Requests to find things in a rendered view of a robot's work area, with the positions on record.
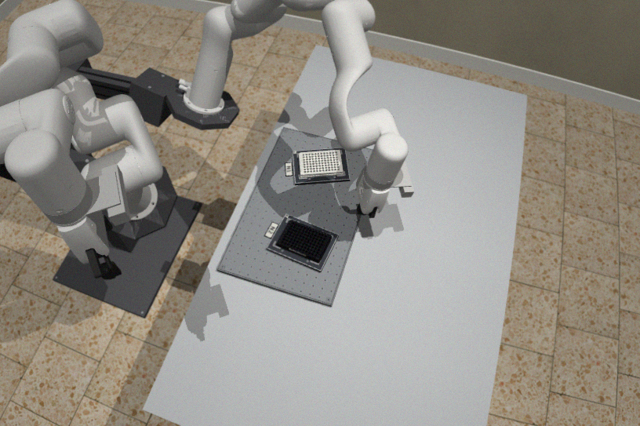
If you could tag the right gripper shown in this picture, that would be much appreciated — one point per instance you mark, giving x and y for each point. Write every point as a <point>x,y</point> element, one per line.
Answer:
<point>87,239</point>

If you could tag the black rectangular frame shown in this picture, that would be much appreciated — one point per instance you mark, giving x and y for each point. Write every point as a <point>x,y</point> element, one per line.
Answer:
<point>320,180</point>

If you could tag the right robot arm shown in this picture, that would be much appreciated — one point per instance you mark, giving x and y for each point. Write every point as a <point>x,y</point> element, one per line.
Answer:
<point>44,126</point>

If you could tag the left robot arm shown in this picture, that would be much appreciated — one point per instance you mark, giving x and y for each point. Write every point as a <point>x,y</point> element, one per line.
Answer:
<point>345,23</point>

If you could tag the grey rectangular frame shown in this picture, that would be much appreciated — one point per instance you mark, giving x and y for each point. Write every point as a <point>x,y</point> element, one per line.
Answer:
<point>295,257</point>

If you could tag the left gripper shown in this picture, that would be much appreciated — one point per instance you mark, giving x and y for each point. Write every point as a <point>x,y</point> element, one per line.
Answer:
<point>370,199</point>

